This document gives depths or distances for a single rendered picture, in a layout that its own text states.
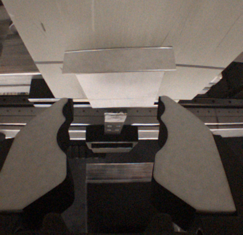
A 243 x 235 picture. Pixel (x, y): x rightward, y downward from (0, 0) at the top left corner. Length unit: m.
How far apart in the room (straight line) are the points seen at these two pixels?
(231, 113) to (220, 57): 0.45
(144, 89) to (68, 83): 0.08
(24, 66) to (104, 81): 0.12
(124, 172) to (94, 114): 0.28
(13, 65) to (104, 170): 0.18
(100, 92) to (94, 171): 0.10
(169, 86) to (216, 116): 0.38
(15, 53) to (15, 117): 0.28
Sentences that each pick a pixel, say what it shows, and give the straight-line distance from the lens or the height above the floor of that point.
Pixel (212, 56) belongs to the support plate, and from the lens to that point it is 0.18.
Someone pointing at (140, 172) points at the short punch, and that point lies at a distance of 0.25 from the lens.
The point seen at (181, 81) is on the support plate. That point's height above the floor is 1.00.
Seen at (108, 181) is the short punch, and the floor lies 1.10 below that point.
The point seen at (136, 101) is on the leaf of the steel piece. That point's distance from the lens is 0.25.
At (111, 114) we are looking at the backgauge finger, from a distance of 0.29.
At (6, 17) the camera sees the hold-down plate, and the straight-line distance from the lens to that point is 0.29.
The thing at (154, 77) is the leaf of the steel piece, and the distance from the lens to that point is 0.19.
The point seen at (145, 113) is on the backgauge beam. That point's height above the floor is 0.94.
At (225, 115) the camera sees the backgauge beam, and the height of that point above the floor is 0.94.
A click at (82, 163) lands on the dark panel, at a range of 0.75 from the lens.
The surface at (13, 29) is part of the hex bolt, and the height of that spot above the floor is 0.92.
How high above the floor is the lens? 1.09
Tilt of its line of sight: 18 degrees down
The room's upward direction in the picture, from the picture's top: 179 degrees clockwise
